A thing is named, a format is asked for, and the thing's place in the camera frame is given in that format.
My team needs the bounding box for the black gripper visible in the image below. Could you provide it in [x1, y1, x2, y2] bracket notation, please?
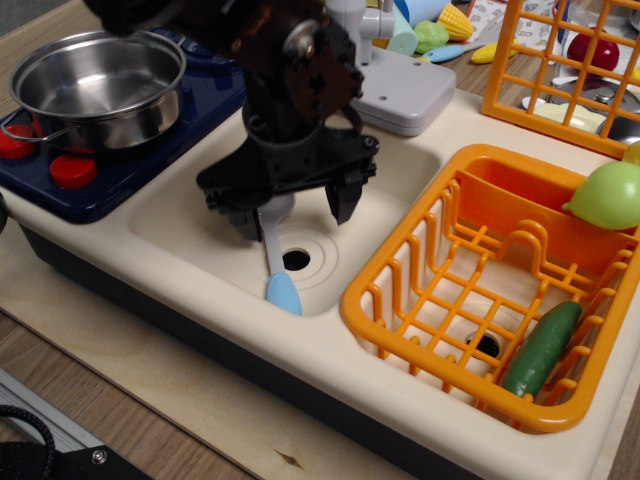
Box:
[196, 117, 378, 242]

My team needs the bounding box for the grey spoon with blue handle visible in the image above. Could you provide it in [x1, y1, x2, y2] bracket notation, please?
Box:
[258, 194, 302, 315]

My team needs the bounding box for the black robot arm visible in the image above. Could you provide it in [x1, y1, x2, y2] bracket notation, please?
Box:
[89, 1, 379, 240]

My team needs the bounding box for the stainless steel pan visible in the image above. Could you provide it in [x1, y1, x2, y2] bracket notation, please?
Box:
[1, 31, 187, 153]

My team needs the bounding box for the cream toy sink unit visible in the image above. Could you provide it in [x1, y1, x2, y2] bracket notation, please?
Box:
[0, 84, 640, 480]

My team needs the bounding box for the grey toy faucet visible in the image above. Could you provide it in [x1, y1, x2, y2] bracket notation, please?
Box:
[324, 0, 458, 138]

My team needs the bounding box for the mint toy cup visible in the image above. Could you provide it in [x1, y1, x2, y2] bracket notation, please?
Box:
[386, 18, 418, 56]

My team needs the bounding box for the orange dish rack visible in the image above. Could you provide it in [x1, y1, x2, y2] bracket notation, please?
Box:
[341, 145, 639, 433]

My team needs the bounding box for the green toy vegetable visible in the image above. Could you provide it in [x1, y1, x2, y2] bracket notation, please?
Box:
[414, 20, 449, 54]

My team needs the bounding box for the red stove knob right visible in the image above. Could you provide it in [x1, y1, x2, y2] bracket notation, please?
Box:
[49, 155, 98, 190]

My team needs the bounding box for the red stove knob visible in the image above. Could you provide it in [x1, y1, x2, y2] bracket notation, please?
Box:
[49, 155, 98, 190]
[0, 134, 36, 161]

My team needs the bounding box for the plywood base board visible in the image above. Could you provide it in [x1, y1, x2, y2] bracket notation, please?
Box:
[0, 0, 640, 480]

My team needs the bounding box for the dark blue toy stove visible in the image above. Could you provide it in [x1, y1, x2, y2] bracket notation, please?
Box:
[1, 29, 245, 224]

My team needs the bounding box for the yellow toy corn small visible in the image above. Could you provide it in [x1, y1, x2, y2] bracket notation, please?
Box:
[471, 42, 498, 65]

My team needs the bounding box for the cream toy plate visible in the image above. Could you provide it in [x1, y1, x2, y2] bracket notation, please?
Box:
[532, 102, 609, 135]

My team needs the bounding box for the green toy cucumber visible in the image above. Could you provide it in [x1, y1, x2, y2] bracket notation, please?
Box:
[502, 301, 583, 397]

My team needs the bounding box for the red stove knob left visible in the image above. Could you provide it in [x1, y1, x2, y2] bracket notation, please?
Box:
[0, 134, 36, 161]

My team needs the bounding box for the orange upright grid basket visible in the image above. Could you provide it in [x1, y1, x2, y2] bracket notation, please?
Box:
[481, 1, 639, 159]

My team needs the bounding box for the light green toy pear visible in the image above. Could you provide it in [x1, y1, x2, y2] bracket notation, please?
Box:
[562, 161, 639, 230]

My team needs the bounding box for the silver pot lid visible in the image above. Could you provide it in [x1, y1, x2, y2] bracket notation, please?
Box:
[551, 77, 639, 113]

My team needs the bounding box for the red toy apple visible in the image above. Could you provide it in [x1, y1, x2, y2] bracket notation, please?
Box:
[567, 30, 621, 76]

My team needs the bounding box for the blue toy utensil handle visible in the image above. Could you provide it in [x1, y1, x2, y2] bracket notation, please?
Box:
[422, 42, 484, 64]

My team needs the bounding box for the black braided cable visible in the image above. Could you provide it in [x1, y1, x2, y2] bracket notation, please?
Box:
[0, 404, 58, 480]

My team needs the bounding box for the black bracket with screw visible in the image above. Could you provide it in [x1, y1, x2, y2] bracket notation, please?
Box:
[1, 442, 150, 480]

